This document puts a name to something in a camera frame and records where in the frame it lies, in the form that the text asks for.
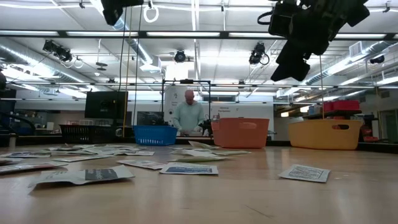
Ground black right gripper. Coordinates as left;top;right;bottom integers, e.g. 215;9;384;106
270;6;371;82

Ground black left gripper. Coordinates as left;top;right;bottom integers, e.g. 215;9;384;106
101;0;144;26

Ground green striped white packet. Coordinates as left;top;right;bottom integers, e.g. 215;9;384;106
51;150;94;156
188;140;215;150
214;150;252;156

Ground white packet blue print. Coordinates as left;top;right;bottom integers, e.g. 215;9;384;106
0;151;52;159
159;162;220;175
83;147;128;156

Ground black crossbar with lights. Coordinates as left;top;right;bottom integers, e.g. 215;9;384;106
0;29;398;41

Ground red storage boxes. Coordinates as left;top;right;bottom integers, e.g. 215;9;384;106
323;99;361;112

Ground yellow plastic bin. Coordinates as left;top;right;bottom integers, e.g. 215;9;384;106
287;119;364;151

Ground orange plastic bin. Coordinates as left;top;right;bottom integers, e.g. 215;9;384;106
211;117;271;149

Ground black monitor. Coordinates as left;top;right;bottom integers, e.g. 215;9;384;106
84;90;129;119

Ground white packet dark print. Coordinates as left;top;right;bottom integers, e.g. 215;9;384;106
123;151;155;157
278;164;331;184
0;157;24;166
27;164;136;189
46;145;94;152
170;148;218;157

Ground person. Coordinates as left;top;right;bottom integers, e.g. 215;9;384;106
172;89;206;137

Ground black mesh basket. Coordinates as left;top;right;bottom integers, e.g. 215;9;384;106
58;124;118;144

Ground blue plastic bin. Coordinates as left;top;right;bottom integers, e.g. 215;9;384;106
132;124;178;147

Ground white packet red square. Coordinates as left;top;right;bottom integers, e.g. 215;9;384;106
0;161;68;174
52;154;111;163
116;159;167;170

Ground white cable ring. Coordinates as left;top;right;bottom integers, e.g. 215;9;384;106
142;4;160;24

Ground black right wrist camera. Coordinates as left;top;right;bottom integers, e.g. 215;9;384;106
269;2;299;37

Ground silver ceiling air duct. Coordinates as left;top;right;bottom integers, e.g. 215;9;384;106
306;40;392;86
90;0;153;65

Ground black hanging cable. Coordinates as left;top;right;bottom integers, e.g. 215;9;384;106
117;15;128;93
132;4;144;126

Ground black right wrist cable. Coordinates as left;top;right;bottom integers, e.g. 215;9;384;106
257;11;274;26

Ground wall shelf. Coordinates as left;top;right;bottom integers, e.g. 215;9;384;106
303;109;363;121

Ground yellow hanging cord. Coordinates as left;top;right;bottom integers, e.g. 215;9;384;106
123;7;134;138

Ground black frame stand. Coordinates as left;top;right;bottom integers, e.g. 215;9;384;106
160;79;212;138

